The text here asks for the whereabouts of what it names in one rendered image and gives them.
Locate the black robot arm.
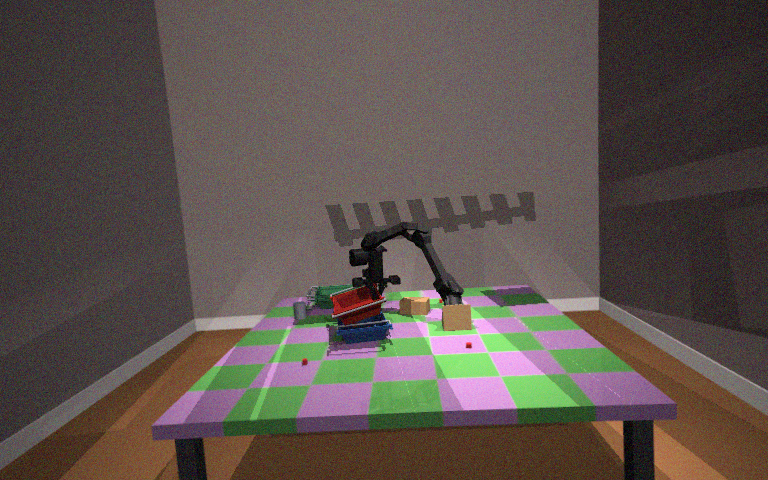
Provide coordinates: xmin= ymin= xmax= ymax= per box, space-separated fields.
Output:
xmin=349 ymin=222 xmax=464 ymax=305

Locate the blue plastic tray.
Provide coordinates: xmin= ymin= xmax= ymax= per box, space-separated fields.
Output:
xmin=336 ymin=310 xmax=393 ymax=344

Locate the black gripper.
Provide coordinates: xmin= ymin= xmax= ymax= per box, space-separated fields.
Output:
xmin=352 ymin=263 xmax=401 ymax=301

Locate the grey cylinder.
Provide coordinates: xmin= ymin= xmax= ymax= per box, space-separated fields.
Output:
xmin=293 ymin=301 xmax=307 ymax=320

